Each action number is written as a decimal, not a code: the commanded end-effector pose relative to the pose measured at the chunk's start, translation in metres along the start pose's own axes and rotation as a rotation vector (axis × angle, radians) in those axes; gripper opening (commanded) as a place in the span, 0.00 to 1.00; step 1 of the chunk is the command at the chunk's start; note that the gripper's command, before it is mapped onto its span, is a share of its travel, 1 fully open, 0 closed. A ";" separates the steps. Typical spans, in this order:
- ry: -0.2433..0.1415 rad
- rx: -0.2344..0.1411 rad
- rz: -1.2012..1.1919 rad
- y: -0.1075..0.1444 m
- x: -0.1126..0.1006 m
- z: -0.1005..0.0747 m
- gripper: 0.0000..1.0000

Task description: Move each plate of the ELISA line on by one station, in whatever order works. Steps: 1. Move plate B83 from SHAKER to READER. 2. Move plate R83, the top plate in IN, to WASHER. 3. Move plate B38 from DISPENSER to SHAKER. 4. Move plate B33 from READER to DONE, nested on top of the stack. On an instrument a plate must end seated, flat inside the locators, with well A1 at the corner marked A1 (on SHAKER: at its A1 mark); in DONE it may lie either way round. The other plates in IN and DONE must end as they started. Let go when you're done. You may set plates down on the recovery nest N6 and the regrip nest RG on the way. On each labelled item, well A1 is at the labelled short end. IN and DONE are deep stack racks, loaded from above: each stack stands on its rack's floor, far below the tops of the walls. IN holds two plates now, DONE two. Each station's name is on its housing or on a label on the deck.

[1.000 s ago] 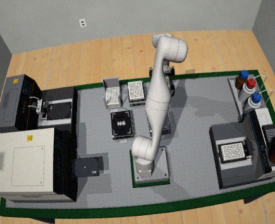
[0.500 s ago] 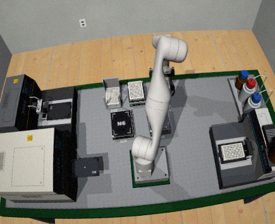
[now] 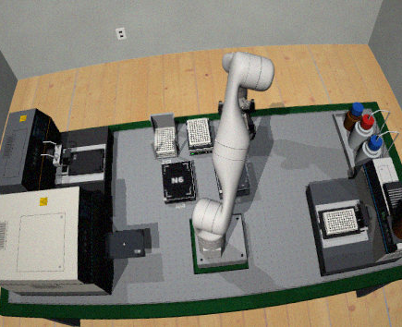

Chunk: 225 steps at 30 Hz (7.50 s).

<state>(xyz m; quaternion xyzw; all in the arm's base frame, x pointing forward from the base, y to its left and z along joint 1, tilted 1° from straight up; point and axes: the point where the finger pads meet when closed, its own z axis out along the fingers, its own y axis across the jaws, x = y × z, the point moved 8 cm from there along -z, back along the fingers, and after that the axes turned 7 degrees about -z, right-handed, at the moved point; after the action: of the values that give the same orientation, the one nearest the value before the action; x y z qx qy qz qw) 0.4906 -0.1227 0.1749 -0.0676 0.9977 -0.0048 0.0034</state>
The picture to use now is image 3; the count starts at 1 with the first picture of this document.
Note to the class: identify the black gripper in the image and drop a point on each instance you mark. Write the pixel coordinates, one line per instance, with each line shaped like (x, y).
(247, 111)

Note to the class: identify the blue bottle cap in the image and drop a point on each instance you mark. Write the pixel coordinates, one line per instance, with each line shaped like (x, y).
(357, 108)
(375, 145)

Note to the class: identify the black plate nest with label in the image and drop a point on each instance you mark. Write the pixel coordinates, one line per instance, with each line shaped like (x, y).
(177, 182)

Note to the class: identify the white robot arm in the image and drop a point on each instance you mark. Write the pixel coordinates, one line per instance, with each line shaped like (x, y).
(231, 147)

